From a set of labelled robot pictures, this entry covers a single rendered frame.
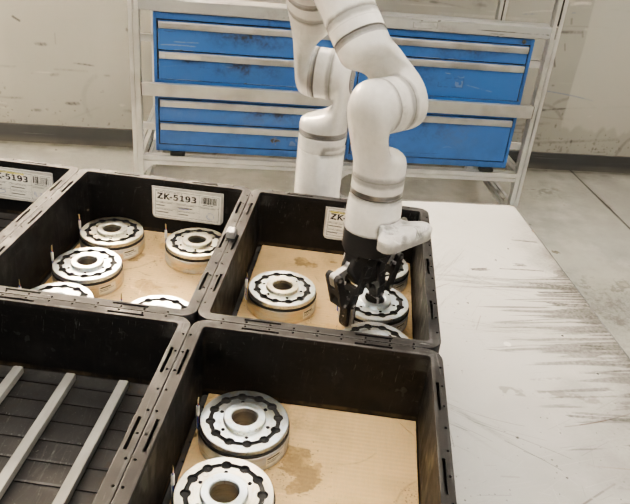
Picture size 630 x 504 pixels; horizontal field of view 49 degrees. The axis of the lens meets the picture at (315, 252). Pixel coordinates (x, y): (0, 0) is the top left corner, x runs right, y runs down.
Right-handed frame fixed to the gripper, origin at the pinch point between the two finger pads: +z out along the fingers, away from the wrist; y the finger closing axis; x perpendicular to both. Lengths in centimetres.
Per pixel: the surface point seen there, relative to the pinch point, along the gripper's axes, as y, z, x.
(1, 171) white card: 29, -6, -61
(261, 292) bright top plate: 9.7, -0.8, -11.1
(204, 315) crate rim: 25.3, -7.6, -2.4
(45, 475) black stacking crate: 47.4, 2.6, 1.0
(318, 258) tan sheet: -8.3, 2.3, -18.2
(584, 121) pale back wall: -307, 56, -123
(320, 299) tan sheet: 0.0, 2.3, -8.3
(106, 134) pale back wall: -94, 78, -279
